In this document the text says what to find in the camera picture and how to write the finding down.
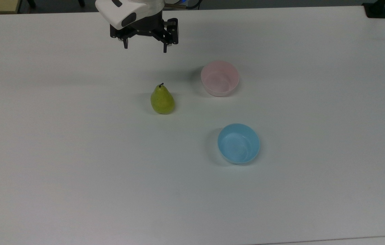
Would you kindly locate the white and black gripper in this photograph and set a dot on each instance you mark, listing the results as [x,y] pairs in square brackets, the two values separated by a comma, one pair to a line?
[121,10]

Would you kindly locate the green pear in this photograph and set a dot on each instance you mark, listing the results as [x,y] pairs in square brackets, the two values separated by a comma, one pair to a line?
[162,100]

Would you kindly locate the pink plastic bowl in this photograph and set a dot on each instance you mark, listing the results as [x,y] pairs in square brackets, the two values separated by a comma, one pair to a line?
[219,79]

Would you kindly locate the blue plastic bowl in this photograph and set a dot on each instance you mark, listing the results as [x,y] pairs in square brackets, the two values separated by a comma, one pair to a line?
[238,143]

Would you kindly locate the black chair leg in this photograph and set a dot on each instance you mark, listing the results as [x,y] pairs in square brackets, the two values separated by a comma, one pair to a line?
[31,3]
[81,2]

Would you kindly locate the black table clamp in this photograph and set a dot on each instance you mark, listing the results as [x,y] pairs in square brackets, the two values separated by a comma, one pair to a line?
[376,9]

